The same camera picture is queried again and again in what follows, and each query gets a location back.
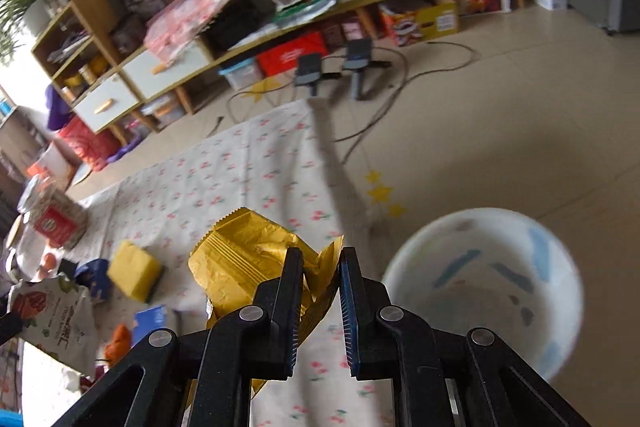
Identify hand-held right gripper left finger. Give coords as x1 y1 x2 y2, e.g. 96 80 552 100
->
50 247 306 427

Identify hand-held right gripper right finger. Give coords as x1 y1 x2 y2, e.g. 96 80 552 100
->
339 248 592 427

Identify gold snack wrapper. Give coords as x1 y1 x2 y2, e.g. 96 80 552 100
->
185 207 347 423

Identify white plastic basin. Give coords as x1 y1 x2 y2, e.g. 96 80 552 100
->
382 207 586 383

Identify yellow sponge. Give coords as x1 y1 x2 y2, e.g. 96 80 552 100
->
106 241 165 303

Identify orange toy pepper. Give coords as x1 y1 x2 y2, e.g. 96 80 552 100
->
102 324 133 360

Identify white printed snack bag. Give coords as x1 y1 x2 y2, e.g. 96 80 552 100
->
7 274 98 375

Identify blue snack box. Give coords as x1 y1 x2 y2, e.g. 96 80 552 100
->
134 304 171 334

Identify cherry print tablecloth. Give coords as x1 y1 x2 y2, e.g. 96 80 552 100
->
10 99 451 427

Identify dark blue snack wrapper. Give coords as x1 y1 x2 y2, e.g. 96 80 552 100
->
74 258 113 304

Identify clear storage box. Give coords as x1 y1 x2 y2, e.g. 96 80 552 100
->
219 59 263 90
142 102 181 128

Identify clear jar with red label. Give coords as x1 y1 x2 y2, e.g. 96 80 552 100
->
17 174 90 250

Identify red cardboard box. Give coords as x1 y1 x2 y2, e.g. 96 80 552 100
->
257 32 331 78

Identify red bag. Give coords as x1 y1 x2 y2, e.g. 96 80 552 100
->
57 117 121 172

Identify pink patterned boxes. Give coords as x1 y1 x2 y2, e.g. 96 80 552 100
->
325 22 361 45

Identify white drawer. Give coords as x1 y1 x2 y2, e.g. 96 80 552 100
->
74 74 141 132
122 42 211 100

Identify black folded cloth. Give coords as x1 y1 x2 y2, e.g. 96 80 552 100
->
205 0 276 52

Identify colourful cardboard box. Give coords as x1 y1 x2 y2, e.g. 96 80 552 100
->
378 0 460 48

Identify purple plastic item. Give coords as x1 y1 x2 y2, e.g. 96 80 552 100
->
45 84 76 132

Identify black floor cable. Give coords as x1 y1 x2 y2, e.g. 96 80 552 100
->
225 42 481 162

